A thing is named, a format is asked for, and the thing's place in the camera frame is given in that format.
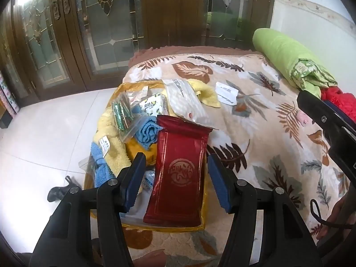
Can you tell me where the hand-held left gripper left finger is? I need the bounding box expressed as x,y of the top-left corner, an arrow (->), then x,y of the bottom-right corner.
29,152 -> 147,267

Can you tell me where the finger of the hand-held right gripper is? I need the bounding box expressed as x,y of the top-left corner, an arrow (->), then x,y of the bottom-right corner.
297,90 -> 356,178

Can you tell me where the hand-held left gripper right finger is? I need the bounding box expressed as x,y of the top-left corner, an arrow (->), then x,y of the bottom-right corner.
207,153 -> 323,267

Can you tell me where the pale yellow fluffy towel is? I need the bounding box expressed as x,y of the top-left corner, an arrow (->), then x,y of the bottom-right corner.
93,108 -> 134,178

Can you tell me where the mustard yellow cloth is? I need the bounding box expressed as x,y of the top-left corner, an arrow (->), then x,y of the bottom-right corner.
125,138 -> 159,167

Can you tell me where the dark red foil packet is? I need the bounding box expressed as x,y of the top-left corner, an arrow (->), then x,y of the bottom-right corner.
143,114 -> 213,227

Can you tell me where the blue towel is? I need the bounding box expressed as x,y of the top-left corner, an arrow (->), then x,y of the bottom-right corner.
90,142 -> 117,188
132,106 -> 164,149

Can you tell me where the yellow-trimmed clear storage bag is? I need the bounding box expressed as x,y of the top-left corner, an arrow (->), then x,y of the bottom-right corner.
83,80 -> 212,231

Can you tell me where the zip bag of coloured sticks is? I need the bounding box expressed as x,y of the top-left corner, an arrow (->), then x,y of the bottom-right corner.
111,92 -> 142,142

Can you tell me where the lemon print tissue pack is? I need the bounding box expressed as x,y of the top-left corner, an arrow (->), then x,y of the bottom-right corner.
139,93 -> 170,117

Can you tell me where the large white plastic packet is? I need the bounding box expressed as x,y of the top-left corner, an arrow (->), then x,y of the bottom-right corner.
163,78 -> 214,130

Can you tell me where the person's right hand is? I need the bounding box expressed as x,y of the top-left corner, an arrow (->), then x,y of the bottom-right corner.
317,196 -> 349,240

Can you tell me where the white packet with blue print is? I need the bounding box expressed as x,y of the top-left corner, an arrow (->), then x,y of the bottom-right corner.
140,171 -> 156,194

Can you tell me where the small pink plush item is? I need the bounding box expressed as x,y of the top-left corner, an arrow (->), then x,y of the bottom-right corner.
296,111 -> 313,125

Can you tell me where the red knit cloth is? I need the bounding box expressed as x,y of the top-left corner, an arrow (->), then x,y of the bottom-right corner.
320,86 -> 356,117

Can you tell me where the leaf print blanket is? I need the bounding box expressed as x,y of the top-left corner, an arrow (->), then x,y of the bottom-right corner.
92,46 -> 355,267

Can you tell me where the black shoe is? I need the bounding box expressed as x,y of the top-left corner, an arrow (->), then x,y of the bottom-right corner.
47,175 -> 81,202

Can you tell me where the small white packet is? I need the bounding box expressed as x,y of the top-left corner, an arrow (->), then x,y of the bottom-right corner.
215,81 -> 239,106

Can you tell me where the rolled green quilt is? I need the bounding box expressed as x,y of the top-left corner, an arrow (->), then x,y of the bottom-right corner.
252,28 -> 338,98

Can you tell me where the stack of printed boxes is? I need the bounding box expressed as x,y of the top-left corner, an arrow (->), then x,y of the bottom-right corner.
0,71 -> 20,117

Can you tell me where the black wrist cord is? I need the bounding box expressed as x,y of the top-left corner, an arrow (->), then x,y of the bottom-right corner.
309,199 -> 338,229

